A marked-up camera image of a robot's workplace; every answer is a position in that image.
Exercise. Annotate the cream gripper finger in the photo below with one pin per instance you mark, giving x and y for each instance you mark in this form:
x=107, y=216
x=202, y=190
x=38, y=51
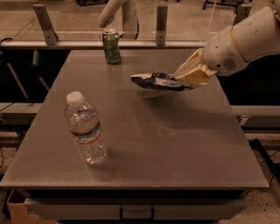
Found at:
x=192, y=66
x=199, y=75

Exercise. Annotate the blue chip bag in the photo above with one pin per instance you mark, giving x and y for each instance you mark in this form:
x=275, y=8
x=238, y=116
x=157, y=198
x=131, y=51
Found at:
x=160, y=81

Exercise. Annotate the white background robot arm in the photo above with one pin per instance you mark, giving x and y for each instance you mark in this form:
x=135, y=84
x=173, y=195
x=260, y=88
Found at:
x=129, y=17

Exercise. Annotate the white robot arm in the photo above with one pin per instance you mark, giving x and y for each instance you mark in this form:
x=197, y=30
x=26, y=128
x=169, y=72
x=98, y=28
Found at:
x=232, y=49

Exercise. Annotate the clear plastic water bottle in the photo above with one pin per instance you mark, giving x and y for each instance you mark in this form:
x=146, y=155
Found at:
x=83, y=122

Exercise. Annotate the green soda can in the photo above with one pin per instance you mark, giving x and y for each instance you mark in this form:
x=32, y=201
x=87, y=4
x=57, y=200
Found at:
x=110, y=40

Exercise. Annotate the grey table drawer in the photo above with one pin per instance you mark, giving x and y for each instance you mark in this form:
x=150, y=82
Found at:
x=94, y=210

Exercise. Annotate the cardboard box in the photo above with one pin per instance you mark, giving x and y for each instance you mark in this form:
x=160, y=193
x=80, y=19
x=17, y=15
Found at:
x=19, y=214

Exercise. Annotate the middle metal bracket post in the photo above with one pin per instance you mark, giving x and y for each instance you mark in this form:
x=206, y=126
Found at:
x=162, y=11

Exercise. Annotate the metal bracket post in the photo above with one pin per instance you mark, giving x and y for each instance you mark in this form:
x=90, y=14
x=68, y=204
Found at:
x=243, y=12
x=162, y=11
x=46, y=25

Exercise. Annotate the right metal bracket post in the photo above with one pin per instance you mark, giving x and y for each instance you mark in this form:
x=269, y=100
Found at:
x=243, y=12

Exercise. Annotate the left metal bracket post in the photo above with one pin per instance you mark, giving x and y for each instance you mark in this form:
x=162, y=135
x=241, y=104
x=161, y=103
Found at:
x=46, y=25

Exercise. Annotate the black drawer handle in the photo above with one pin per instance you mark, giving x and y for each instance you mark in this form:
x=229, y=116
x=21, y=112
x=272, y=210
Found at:
x=136, y=213

